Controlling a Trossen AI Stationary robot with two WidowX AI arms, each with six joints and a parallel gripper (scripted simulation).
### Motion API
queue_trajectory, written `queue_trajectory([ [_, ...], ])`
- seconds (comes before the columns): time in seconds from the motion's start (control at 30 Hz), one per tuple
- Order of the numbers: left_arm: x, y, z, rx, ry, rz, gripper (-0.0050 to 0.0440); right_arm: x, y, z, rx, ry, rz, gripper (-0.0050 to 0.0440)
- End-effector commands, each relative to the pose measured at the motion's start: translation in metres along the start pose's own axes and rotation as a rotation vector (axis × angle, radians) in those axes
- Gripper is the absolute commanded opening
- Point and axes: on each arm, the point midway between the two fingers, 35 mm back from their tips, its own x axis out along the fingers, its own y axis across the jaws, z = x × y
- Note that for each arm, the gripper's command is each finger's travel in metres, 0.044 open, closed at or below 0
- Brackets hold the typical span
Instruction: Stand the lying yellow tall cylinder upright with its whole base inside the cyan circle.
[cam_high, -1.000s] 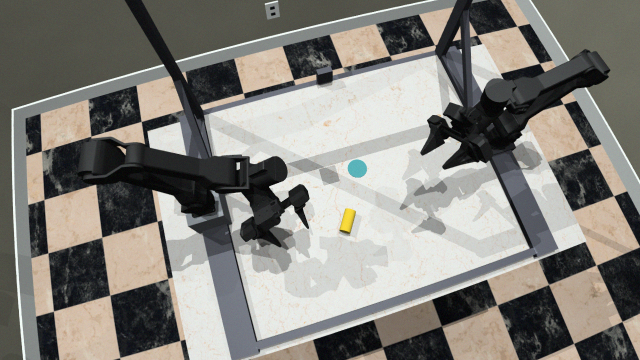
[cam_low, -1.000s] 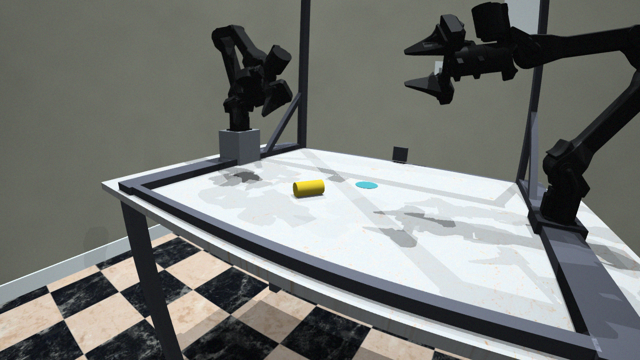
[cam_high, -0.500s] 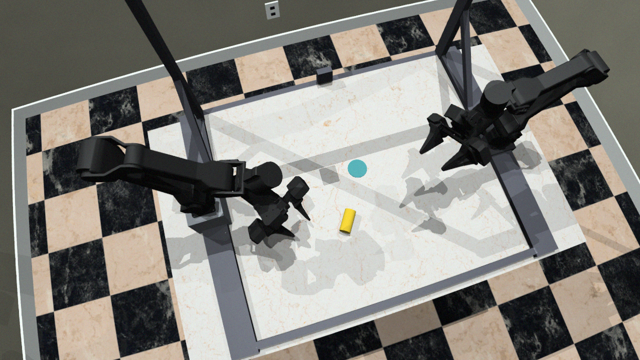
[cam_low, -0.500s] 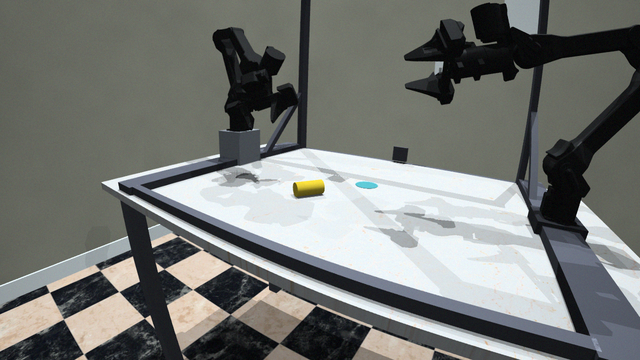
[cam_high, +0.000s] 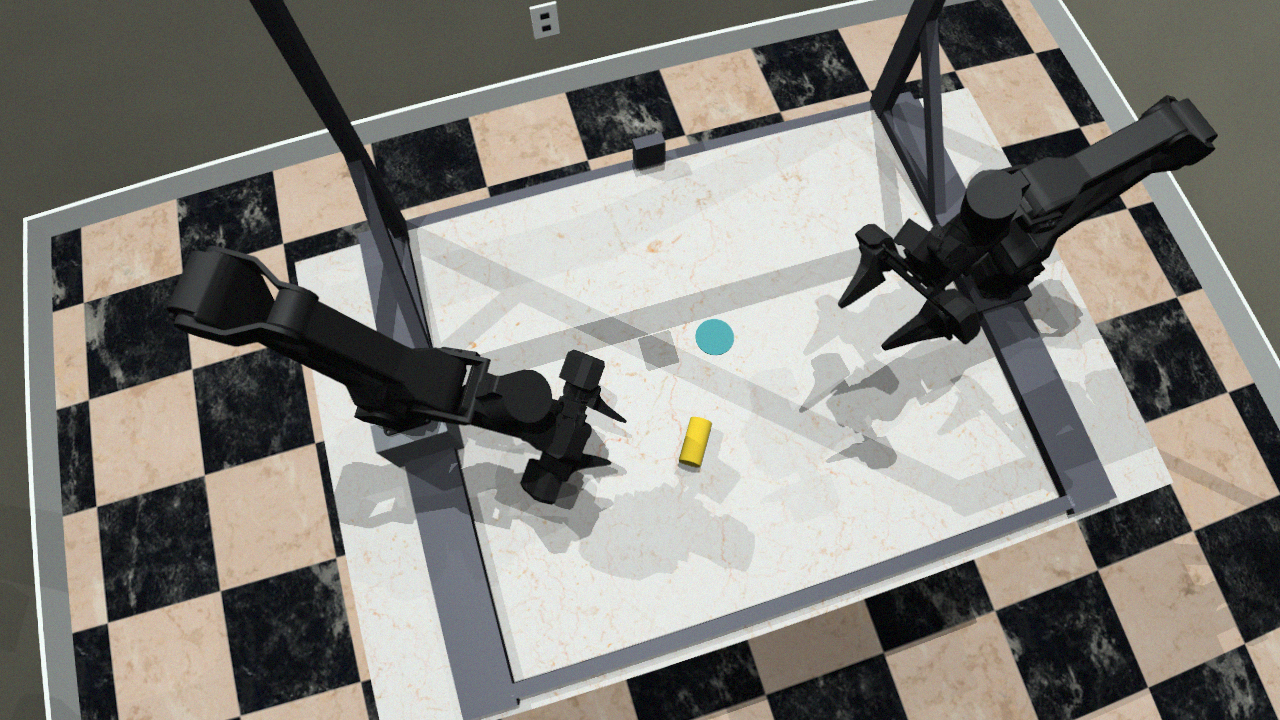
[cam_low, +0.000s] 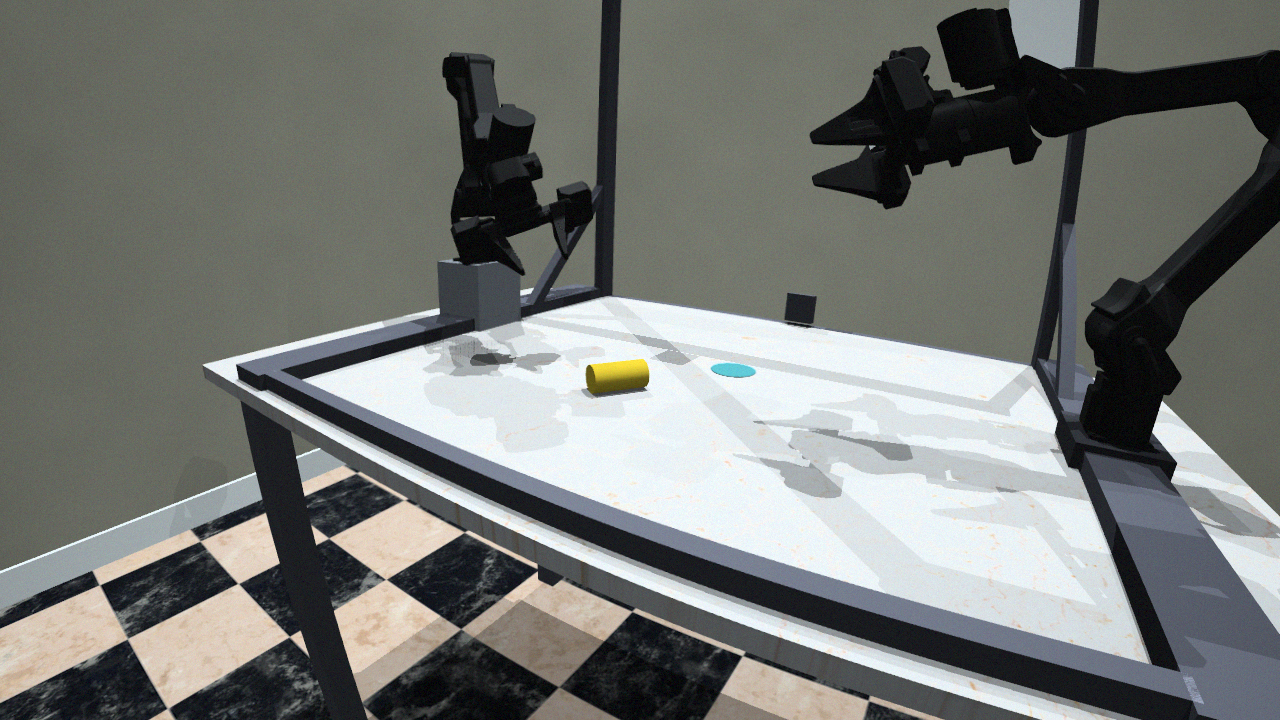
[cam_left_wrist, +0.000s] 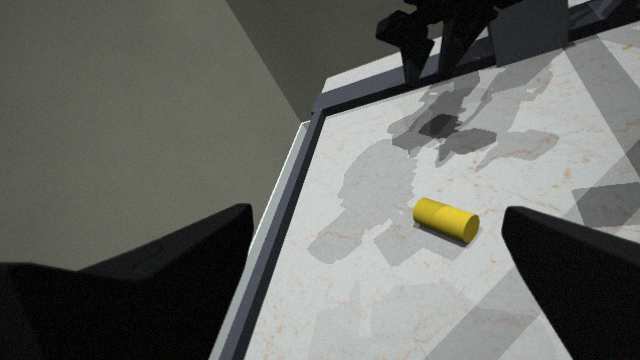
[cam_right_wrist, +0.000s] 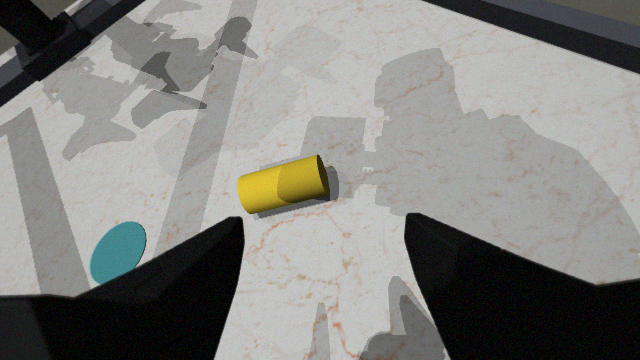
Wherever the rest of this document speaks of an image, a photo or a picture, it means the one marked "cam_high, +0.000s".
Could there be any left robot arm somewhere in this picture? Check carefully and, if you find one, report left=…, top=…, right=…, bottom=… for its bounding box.
left=892, top=95, right=1219, bottom=299

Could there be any cyan circle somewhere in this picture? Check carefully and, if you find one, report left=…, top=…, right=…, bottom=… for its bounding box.
left=695, top=319, right=733, bottom=355

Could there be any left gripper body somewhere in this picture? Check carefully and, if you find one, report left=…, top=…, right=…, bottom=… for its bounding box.
left=855, top=223, right=980, bottom=345

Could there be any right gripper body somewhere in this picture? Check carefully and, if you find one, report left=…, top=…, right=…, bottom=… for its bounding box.
left=506, top=350, right=605, bottom=505

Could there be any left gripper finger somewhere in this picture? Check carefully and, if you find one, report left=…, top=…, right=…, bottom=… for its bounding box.
left=881, top=299, right=954, bottom=351
left=838, top=243, right=886, bottom=309

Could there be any yellow tall cylinder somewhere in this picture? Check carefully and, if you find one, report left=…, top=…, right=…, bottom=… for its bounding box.
left=678, top=416, right=712, bottom=468

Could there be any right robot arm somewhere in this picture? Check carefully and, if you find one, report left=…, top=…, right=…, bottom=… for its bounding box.
left=166, top=246, right=593, bottom=462

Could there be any black table border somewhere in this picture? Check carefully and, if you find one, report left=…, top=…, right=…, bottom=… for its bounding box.
left=358, top=92, right=1117, bottom=720

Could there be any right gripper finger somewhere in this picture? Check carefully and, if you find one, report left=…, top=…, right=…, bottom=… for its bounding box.
left=562, top=454, right=611, bottom=482
left=581, top=386, right=627, bottom=423

